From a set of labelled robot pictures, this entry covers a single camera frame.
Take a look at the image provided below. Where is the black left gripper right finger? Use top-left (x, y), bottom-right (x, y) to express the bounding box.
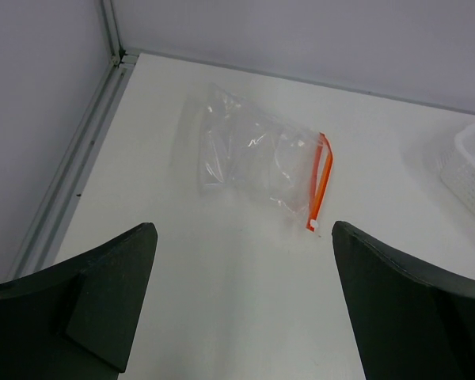
top-left (332, 221), bottom-right (475, 379)

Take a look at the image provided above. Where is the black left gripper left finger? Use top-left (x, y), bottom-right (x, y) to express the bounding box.
top-left (0, 222), bottom-right (158, 379)

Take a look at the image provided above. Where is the clear zip top bag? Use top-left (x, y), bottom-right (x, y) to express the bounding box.
top-left (173, 81), bottom-right (335, 232)

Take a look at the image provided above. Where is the white perforated plastic basket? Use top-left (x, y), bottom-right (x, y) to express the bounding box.
top-left (440, 123), bottom-right (475, 216)

